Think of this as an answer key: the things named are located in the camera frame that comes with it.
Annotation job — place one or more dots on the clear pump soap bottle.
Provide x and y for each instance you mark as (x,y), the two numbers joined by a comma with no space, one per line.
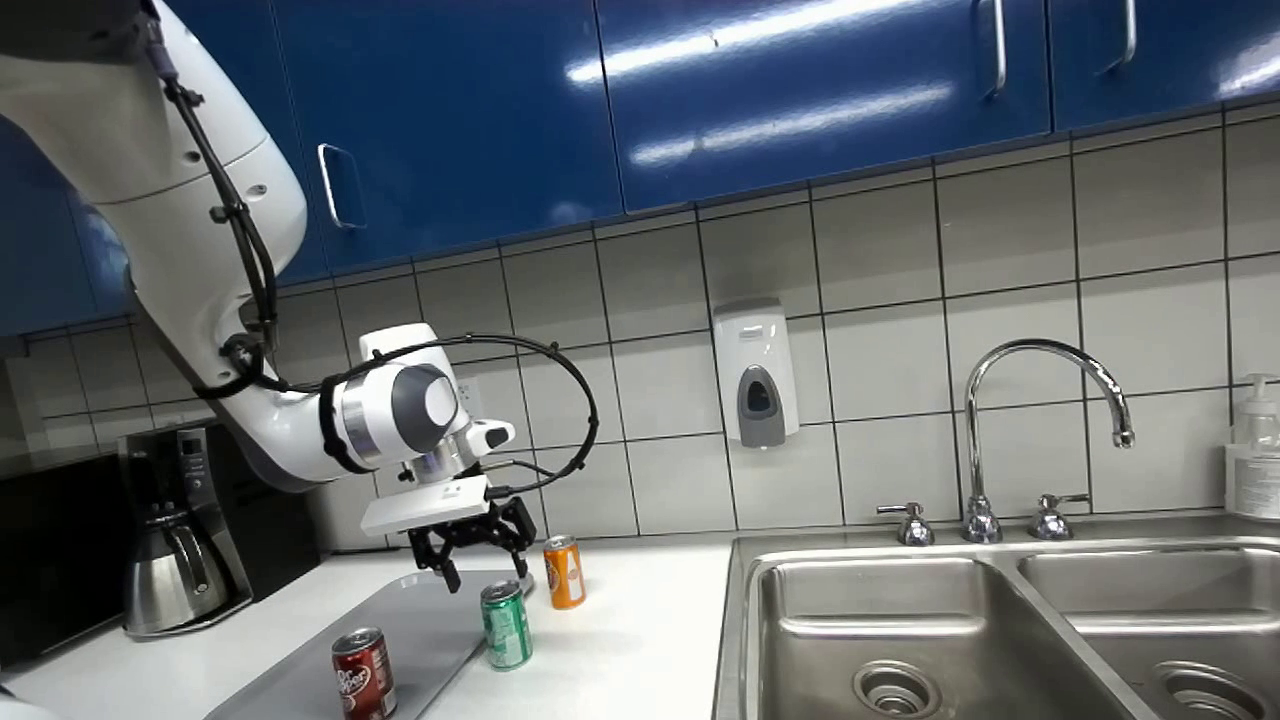
(1256,461)

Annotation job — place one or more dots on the red soda can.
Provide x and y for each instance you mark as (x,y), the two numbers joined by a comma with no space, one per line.
(367,678)

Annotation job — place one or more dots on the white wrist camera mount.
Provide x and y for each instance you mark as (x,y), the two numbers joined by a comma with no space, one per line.
(423,508)

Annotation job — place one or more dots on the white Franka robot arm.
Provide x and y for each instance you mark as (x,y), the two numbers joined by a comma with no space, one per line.
(174,224)

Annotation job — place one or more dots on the black drip coffee maker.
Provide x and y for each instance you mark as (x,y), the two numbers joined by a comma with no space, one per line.
(186,466)

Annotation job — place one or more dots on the white wall soap dispenser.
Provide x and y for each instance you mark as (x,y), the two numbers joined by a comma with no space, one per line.
(758,383)

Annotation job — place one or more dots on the stainless steel coffee carafe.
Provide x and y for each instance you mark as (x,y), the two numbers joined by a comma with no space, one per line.
(183,575)

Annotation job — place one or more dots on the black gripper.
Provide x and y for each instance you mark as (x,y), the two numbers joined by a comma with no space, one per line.
(502,523)

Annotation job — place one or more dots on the green soda can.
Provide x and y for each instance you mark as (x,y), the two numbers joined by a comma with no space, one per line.
(505,630)

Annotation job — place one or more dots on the black microwave oven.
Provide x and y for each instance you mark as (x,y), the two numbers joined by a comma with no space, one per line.
(61,560)

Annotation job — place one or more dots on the blue glossy cabinet door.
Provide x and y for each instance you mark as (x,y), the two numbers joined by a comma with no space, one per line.
(464,80)
(42,242)
(1172,54)
(824,80)

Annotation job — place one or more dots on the orange soda can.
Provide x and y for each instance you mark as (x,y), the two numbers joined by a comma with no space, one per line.
(564,575)

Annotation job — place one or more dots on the chrome gooseneck faucet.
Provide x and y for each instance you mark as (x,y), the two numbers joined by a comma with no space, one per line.
(980,427)

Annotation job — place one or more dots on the stainless steel double sink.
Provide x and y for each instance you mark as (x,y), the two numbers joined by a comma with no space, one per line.
(1002,625)

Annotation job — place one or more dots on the grey plastic tray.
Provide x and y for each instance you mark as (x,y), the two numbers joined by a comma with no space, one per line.
(426,641)

